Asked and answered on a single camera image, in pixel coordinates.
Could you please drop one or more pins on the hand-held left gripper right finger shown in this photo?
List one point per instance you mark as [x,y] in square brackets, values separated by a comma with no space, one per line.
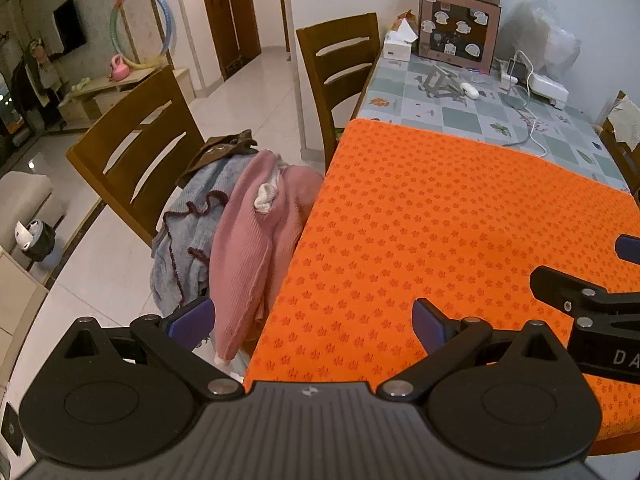
[428,327]

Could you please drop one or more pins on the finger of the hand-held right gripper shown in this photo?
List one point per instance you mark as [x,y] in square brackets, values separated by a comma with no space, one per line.
[575,292]
[629,247]

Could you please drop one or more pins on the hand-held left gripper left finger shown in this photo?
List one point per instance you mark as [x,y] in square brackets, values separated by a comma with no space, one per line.
[192,324]

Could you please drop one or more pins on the brown patterned knit sweater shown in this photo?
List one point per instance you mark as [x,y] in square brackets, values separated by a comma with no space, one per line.
[220,152]

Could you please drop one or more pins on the coat rack with clothes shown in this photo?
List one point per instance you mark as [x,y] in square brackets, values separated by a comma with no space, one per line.
[35,80]

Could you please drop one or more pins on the blue fluffy ruffled garment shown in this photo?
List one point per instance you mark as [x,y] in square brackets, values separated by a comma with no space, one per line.
[192,240]

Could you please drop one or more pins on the pink knit sweater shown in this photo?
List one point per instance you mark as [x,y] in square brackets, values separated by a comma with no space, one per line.
[250,250]

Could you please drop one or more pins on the wooden slat-back chair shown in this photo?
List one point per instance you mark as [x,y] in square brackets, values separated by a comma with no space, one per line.
[340,70]
[132,160]
[620,150]

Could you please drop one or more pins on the orange patterned mat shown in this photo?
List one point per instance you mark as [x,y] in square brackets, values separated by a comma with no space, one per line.
[425,220]

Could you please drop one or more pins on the beige cloth on chair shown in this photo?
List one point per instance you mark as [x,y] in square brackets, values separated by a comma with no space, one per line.
[625,120]

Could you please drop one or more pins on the small white cloth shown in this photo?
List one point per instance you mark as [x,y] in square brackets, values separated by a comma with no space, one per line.
[265,197]

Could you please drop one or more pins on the white flat device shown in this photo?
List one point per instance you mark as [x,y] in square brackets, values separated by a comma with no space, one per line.
[547,89]

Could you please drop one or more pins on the black bin with white lid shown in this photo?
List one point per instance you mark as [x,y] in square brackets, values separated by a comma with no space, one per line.
[32,240]

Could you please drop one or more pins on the cream ottoman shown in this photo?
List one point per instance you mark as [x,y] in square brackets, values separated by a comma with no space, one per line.
[25,200]

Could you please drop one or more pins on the white power strip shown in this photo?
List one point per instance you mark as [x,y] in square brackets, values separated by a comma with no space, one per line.
[512,72]

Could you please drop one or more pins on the checked leaf-print tablecloth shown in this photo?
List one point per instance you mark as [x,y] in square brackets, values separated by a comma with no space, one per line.
[450,110]

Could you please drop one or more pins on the small white oval gadget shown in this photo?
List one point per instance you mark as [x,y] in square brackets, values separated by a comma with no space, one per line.
[470,90]

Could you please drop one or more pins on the clear plastic bag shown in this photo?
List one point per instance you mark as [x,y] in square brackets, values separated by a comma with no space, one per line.
[542,27]

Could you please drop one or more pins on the pile of grey clips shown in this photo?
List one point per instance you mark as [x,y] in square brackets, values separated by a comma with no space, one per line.
[440,85]

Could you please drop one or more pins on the light television cabinet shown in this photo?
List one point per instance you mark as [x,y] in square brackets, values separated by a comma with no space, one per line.
[100,97]

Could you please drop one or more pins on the pink kettlebell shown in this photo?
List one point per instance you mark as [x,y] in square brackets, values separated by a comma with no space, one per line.
[119,69]

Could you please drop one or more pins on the white tissue box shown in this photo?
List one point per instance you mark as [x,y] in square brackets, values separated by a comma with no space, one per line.
[397,45]

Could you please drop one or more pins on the cardboard box with cups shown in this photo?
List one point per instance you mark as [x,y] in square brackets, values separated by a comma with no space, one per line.
[457,20]

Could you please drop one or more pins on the pastel hula hoop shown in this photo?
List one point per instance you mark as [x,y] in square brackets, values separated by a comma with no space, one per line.
[142,25]

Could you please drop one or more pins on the brown wooden door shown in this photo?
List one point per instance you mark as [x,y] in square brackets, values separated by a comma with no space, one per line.
[230,15]

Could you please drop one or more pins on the wall television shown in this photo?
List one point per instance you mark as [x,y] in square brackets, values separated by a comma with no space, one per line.
[67,25]

